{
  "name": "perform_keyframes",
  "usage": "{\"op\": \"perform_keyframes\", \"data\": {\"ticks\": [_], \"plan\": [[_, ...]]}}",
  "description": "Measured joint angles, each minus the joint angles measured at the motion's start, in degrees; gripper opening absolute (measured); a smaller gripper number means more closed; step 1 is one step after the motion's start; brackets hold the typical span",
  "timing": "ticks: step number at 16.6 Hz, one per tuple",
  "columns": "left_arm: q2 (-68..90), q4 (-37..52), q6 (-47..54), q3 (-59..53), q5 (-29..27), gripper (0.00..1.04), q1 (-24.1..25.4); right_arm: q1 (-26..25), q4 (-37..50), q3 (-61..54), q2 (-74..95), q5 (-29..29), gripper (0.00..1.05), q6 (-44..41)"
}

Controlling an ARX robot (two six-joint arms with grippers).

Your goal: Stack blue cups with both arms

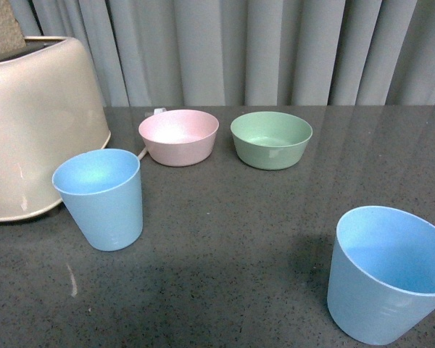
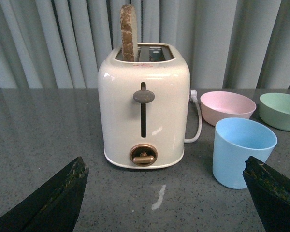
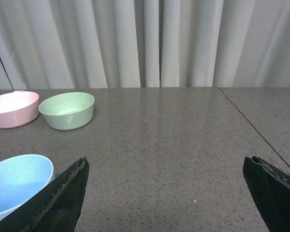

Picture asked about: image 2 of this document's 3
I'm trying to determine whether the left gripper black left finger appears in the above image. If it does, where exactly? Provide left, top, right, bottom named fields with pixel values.
left=0, top=157, right=89, bottom=232

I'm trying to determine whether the cream two-slot toaster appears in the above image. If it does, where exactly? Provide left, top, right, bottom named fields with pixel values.
left=98, top=43, right=190, bottom=169

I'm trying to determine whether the green plastic bowl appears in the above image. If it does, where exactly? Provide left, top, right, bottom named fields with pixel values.
left=259, top=93, right=290, bottom=131

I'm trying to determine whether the white toaster power cord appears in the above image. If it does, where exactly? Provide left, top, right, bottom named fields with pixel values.
left=184, top=89, right=202, bottom=143

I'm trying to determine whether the grey pleated curtain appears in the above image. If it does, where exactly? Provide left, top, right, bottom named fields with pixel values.
left=0, top=0, right=290, bottom=89

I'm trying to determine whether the pink plastic bowl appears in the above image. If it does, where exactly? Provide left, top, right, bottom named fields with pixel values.
left=200, top=91, right=257, bottom=126

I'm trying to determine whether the brown bread slice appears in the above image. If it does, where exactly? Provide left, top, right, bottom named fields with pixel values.
left=120, top=4, right=138, bottom=62

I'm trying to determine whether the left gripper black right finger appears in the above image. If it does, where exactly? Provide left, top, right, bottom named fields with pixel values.
left=243, top=156, right=290, bottom=232

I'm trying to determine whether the light blue plastic cup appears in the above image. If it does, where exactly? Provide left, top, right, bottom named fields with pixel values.
left=212, top=117, right=277, bottom=189

